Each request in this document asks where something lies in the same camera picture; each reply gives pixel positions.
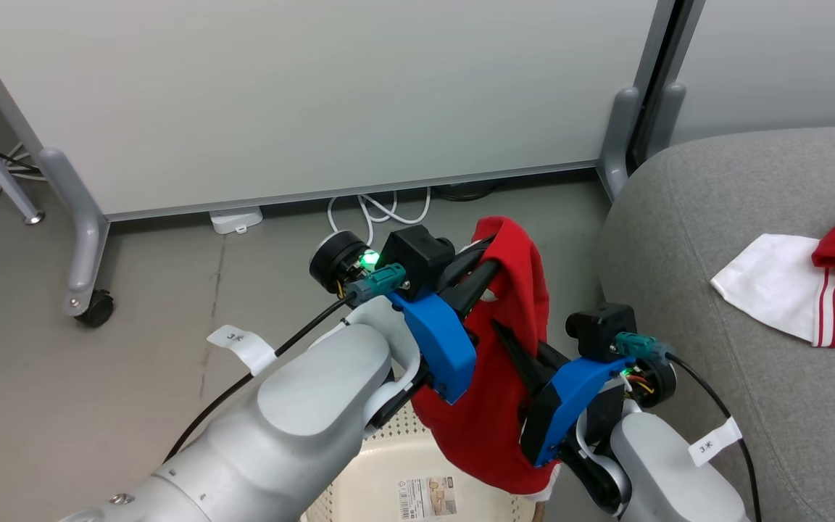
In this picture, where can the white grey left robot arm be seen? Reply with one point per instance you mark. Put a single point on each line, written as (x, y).
(301, 413)

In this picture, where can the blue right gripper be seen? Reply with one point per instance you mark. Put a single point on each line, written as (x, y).
(562, 406)

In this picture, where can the white partition panel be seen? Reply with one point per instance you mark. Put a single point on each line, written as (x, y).
(780, 65)
(316, 94)

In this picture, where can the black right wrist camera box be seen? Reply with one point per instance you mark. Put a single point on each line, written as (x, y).
(600, 328)

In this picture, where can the grey table leg with caster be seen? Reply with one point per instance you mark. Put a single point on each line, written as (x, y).
(80, 232)

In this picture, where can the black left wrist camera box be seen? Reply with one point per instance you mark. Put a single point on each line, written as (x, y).
(417, 257)

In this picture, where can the red garment with white hem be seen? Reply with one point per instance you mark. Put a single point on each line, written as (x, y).
(512, 290)

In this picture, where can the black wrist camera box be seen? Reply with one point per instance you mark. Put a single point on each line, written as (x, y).
(600, 328)
(417, 257)

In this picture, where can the grey fabric sofa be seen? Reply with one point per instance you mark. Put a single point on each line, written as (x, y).
(715, 406)

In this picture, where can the cream plastic laundry basket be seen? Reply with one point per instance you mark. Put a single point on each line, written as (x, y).
(374, 493)

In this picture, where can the white power adapter box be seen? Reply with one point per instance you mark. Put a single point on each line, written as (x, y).
(236, 219)

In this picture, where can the black caster wheel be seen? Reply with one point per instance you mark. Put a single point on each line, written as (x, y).
(96, 309)

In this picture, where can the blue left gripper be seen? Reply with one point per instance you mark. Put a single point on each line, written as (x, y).
(441, 348)

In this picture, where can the barcode sticker label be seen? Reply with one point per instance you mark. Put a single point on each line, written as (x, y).
(426, 497)

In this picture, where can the grey partition foot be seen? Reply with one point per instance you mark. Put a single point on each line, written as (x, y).
(667, 116)
(617, 145)

